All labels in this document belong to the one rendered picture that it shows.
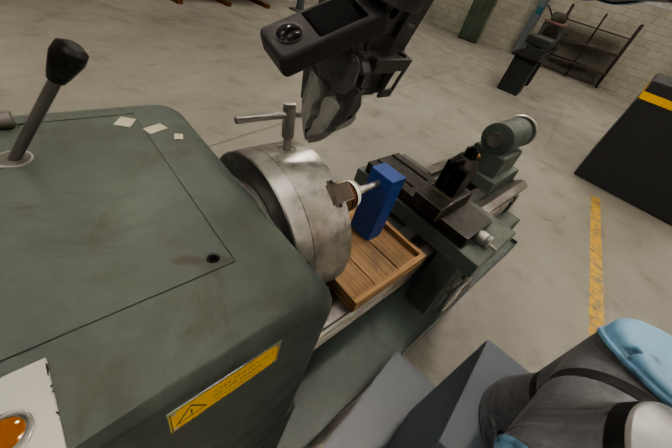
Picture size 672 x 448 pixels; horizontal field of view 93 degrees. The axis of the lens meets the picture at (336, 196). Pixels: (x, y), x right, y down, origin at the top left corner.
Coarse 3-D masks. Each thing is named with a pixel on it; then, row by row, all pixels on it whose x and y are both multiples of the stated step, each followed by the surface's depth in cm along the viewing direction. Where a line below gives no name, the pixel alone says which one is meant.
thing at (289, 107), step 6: (288, 102) 54; (294, 102) 54; (288, 108) 54; (294, 108) 54; (288, 114) 54; (294, 114) 55; (282, 120) 55; (288, 120) 55; (294, 120) 55; (282, 126) 56; (288, 126) 55; (294, 126) 56; (282, 132) 56; (288, 132) 56; (288, 138) 56; (288, 144) 57; (288, 150) 58
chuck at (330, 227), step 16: (272, 144) 61; (288, 160) 55; (304, 160) 56; (320, 160) 58; (288, 176) 52; (304, 176) 54; (320, 176) 56; (304, 192) 52; (320, 192) 54; (304, 208) 51; (320, 208) 53; (336, 208) 55; (320, 224) 53; (336, 224) 55; (320, 240) 53; (336, 240) 55; (320, 256) 54; (336, 256) 57; (320, 272) 56; (336, 272) 60
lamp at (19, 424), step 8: (0, 424) 20; (8, 424) 20; (16, 424) 20; (24, 424) 21; (0, 432) 20; (8, 432) 20; (16, 432) 20; (0, 440) 20; (8, 440) 20; (16, 440) 20
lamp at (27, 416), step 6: (6, 414) 21; (12, 414) 21; (18, 414) 21; (24, 414) 21; (30, 414) 21; (0, 420) 20; (30, 420) 21; (30, 426) 21; (24, 432) 20; (30, 432) 20; (24, 438) 20; (18, 444) 20; (24, 444) 20
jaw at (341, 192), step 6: (330, 186) 57; (336, 186) 57; (342, 186) 60; (348, 186) 61; (330, 192) 56; (336, 192) 57; (342, 192) 60; (348, 192) 60; (330, 198) 56; (336, 198) 57; (342, 198) 59; (348, 198) 60; (336, 204) 56
